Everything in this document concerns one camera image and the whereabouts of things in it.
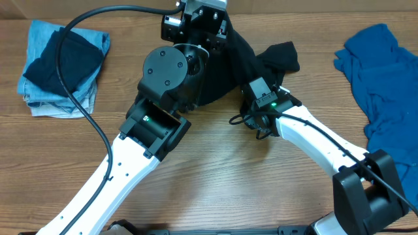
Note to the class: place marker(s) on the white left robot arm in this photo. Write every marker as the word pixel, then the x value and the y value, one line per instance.
pixel 171 85

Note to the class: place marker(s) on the folded dark navy garment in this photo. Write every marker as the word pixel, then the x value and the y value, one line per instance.
pixel 78 59

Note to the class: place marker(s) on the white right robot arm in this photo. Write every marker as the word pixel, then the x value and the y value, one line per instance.
pixel 367 191

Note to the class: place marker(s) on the blue t-shirt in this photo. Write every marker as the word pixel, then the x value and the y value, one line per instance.
pixel 383 78

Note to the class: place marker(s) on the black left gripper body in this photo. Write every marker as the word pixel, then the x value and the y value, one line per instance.
pixel 194 53

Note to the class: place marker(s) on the black t-shirt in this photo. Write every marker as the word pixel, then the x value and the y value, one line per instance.
pixel 237 64

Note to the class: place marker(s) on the cardboard back panel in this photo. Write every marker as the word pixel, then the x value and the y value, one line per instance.
pixel 49 9

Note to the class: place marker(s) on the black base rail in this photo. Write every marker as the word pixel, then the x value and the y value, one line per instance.
pixel 125 227

